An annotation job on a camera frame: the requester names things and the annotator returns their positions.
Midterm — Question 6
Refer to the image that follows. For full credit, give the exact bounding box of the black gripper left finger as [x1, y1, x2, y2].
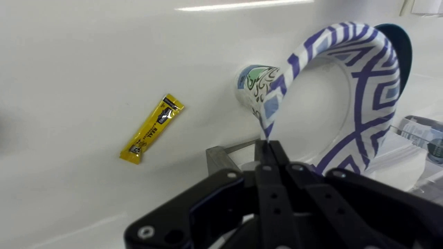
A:
[123, 140, 296, 249]

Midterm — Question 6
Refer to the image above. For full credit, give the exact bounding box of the clear acrylic napkin holder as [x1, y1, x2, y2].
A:
[365, 109, 443, 196]

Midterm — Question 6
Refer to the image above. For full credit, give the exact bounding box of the dark blue plastic bowl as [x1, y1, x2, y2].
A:
[373, 23, 413, 96]

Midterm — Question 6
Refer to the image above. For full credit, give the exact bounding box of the blue white patterned paper bowl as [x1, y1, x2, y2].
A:
[258, 21, 402, 178]

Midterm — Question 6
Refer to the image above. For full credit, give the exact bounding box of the yellow sugar packet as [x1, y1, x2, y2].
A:
[119, 93, 185, 167]

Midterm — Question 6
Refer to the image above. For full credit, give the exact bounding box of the patterned paper coffee cup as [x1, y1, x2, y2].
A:
[235, 64, 282, 140]

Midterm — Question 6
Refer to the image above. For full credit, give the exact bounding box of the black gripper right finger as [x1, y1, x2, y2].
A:
[268, 140, 443, 249]

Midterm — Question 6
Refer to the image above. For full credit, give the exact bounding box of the white wall outlet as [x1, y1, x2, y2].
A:
[400, 0, 443, 19]

